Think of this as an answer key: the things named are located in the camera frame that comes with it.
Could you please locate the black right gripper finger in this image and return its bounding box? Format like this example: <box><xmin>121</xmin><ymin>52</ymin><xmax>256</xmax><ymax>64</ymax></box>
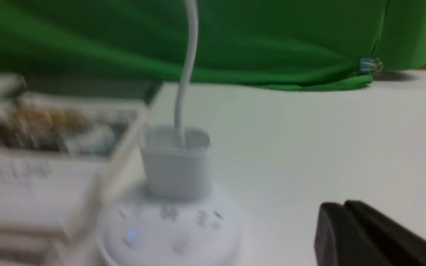
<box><xmin>314</xmin><ymin>200</ymin><xmax>426</xmax><ymax>266</ymax></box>

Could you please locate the white desk lamp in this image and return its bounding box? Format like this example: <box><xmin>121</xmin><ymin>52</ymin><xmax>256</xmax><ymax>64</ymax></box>
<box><xmin>96</xmin><ymin>0</ymin><xmax>241</xmax><ymax>266</ymax></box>

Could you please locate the blue binder clip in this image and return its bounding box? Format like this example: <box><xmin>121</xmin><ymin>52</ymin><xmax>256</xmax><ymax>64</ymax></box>
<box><xmin>357</xmin><ymin>58</ymin><xmax>383</xmax><ymax>76</ymax></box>

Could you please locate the green backdrop cloth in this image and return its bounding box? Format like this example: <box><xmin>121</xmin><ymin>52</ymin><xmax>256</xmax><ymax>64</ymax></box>
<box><xmin>0</xmin><ymin>0</ymin><xmax>426</xmax><ymax>91</ymax></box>

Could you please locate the top white self-driving book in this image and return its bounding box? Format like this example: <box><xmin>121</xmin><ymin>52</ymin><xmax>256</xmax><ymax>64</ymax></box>
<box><xmin>0</xmin><ymin>93</ymin><xmax>149</xmax><ymax>238</ymax></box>

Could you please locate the bottom white book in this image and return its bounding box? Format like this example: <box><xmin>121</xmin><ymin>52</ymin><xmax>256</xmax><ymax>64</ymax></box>
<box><xmin>0</xmin><ymin>230</ymin><xmax>65</xmax><ymax>266</ymax></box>

